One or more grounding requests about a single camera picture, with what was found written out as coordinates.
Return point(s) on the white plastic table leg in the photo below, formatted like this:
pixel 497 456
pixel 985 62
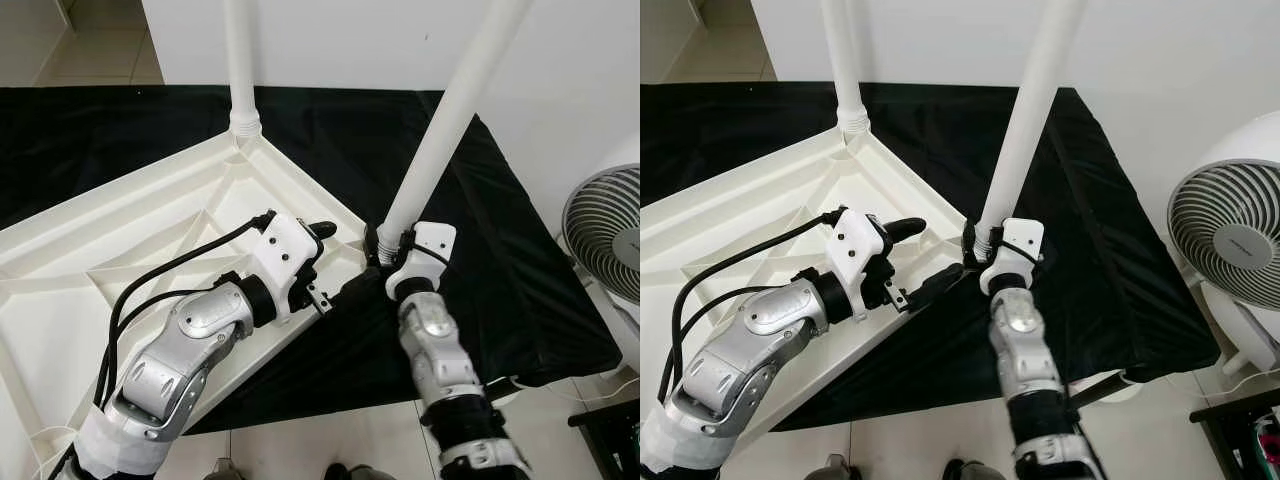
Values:
pixel 450 110
pixel 240 60
pixel 1035 100
pixel 843 60

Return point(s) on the white plastic table top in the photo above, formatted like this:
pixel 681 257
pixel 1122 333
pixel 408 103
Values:
pixel 720 230
pixel 100 230

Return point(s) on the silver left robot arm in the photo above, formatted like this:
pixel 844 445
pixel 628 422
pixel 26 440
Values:
pixel 740 370
pixel 160 370

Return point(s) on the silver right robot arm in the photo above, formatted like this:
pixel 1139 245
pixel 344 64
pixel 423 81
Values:
pixel 435 340
pixel 1020 340

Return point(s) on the black tablecloth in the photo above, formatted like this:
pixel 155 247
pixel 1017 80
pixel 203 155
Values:
pixel 330 130
pixel 940 120

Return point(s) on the robot right leg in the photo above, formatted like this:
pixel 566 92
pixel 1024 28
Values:
pixel 965 470
pixel 350 472

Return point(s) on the robot leg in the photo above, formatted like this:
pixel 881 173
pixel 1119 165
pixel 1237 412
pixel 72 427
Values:
pixel 965 470
pixel 222 470
pixel 832 468
pixel 350 472

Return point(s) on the robot left leg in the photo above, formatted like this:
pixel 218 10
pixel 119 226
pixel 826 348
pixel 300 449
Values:
pixel 832 468
pixel 222 470

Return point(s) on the white floor fan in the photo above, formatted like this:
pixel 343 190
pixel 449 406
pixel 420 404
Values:
pixel 1220 230
pixel 600 230

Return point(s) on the pink green floor item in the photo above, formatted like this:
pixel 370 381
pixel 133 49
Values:
pixel 1268 440

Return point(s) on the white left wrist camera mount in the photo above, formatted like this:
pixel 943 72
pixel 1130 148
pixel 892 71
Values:
pixel 862 245
pixel 285 250

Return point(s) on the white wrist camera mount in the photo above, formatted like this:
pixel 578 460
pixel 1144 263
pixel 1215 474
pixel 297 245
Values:
pixel 1020 240
pixel 285 250
pixel 430 245
pixel 862 245

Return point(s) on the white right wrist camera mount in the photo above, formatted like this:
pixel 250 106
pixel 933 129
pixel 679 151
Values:
pixel 430 245
pixel 1020 240

